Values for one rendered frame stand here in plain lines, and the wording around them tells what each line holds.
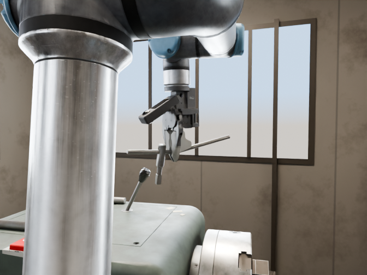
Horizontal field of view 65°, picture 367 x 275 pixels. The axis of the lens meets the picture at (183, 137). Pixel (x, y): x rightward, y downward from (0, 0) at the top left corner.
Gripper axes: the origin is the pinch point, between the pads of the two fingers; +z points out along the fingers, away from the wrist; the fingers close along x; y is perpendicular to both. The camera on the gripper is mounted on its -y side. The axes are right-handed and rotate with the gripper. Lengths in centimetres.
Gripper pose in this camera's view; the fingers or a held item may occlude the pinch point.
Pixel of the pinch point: (172, 157)
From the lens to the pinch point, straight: 82.0
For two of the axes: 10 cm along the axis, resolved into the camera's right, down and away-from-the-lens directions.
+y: 8.4, -0.7, 5.4
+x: -5.5, -0.8, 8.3
